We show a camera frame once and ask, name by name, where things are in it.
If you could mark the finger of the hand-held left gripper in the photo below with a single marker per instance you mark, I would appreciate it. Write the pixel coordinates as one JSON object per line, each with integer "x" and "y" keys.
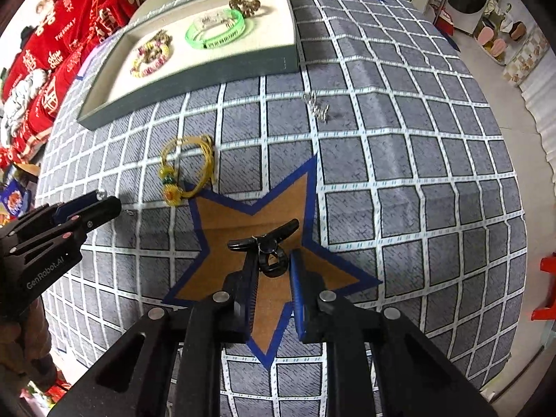
{"x": 80, "y": 204}
{"x": 102, "y": 210}

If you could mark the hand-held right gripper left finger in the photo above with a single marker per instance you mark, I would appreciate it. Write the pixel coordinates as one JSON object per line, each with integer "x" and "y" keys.
{"x": 243, "y": 312}

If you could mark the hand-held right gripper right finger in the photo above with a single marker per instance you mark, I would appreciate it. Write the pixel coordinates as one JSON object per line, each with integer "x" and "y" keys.
{"x": 299, "y": 295}

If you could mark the black hair claw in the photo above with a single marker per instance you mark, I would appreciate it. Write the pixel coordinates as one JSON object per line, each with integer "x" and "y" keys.
{"x": 243, "y": 243}

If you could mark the green translucent bangle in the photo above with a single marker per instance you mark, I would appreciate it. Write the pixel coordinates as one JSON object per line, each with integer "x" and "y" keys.
{"x": 193, "y": 37}

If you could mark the white shallow tray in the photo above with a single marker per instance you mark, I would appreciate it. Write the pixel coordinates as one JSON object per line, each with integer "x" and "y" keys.
{"x": 265, "y": 30}

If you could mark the person's left hand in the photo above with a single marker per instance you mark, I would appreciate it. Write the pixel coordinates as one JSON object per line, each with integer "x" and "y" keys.
{"x": 30, "y": 347}

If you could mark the blue snack box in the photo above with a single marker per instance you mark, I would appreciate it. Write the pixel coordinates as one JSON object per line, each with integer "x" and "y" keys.
{"x": 13, "y": 197}

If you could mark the grey white bundled cloth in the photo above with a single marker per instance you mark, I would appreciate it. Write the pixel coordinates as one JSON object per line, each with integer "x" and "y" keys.
{"x": 19, "y": 100}

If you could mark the blue checked star tablecloth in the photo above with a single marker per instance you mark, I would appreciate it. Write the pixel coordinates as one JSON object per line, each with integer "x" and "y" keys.
{"x": 391, "y": 182}

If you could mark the red plastic stool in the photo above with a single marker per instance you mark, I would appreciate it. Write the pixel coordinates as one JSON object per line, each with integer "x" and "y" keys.
{"x": 546, "y": 291}

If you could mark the white curtain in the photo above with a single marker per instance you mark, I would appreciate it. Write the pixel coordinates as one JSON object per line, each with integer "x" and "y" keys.
{"x": 543, "y": 104}

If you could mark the red broom and dustpan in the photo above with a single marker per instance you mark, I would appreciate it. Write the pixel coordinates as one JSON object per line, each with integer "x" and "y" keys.
{"x": 443, "y": 19}

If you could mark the pink slipper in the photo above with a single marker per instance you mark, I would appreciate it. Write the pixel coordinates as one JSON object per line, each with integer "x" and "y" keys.
{"x": 499, "y": 47}
{"x": 485, "y": 35}

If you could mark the patterned beige box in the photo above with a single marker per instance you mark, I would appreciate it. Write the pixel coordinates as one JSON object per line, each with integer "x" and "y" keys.
{"x": 525, "y": 58}

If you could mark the brown slipper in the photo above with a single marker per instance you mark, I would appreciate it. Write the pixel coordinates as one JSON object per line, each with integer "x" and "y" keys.
{"x": 518, "y": 31}

